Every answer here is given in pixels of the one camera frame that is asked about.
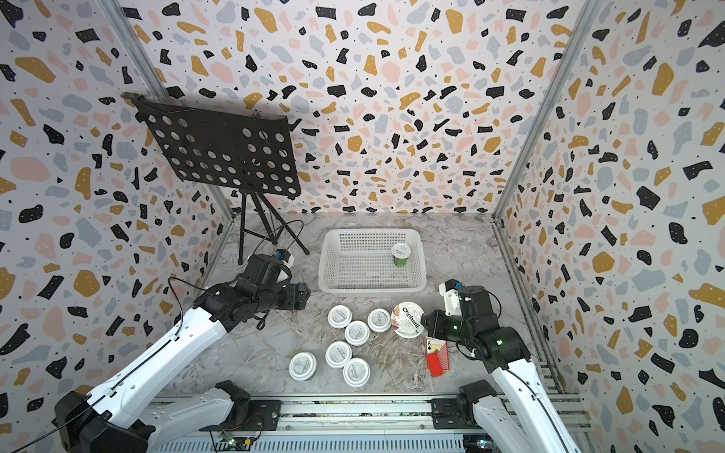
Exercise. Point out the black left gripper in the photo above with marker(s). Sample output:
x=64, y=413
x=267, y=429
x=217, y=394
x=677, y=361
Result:
x=293, y=302

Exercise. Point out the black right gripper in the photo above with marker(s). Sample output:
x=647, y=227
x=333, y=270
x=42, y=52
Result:
x=434, y=329

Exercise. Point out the Chobani yogurt cup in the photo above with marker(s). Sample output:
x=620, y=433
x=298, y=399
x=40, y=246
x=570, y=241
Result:
x=406, y=320

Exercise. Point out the white lid yogurt cup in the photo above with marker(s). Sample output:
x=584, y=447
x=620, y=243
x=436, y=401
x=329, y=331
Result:
x=302, y=367
x=356, y=372
x=357, y=333
x=379, y=320
x=339, y=317
x=338, y=354

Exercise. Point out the green yogurt cup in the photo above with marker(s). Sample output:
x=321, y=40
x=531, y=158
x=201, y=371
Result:
x=401, y=252

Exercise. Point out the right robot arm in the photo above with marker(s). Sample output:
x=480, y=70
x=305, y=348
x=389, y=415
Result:
x=516, y=412

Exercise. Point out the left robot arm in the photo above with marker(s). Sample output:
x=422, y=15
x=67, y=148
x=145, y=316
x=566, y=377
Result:
x=116, y=415

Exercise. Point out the white plastic basket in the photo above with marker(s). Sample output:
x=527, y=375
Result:
x=358, y=262

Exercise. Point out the playing card box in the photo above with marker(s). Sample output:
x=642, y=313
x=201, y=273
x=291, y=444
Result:
x=440, y=349

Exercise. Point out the red lighter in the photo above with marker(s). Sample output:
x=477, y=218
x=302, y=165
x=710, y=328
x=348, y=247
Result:
x=434, y=365

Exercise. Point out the black perforated music stand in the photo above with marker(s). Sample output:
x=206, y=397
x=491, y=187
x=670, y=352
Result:
x=251, y=155

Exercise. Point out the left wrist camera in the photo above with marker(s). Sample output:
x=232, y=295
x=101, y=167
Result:
x=285, y=256

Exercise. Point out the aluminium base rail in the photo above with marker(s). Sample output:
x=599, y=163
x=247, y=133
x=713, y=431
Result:
x=346, y=423

